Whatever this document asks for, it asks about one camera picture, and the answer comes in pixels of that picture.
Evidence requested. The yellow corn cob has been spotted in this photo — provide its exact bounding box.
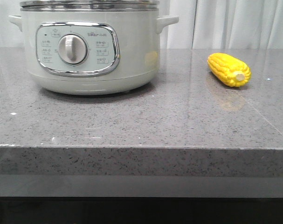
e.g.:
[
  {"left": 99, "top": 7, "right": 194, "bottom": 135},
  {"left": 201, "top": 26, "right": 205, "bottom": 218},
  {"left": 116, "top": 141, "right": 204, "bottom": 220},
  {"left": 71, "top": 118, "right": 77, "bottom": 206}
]
[{"left": 207, "top": 53, "right": 251, "bottom": 87}]

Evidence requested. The glass pot lid steel rim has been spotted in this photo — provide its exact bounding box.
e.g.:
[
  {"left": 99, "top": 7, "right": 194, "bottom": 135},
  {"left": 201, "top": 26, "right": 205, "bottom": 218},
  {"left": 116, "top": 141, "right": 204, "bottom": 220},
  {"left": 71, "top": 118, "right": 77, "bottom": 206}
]
[{"left": 20, "top": 0, "right": 159, "bottom": 12}]

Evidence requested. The pale green electric cooking pot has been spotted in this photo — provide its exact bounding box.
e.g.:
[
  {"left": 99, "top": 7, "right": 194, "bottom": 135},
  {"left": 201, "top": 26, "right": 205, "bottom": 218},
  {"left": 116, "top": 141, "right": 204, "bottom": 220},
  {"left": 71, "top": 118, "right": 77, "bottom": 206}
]
[{"left": 8, "top": 9, "right": 179, "bottom": 95}]

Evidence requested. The white pleated curtain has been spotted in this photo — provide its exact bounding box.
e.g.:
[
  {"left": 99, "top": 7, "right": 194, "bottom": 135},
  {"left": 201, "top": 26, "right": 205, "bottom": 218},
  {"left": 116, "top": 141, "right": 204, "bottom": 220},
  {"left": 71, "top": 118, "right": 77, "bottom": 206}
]
[{"left": 0, "top": 0, "right": 283, "bottom": 49}]

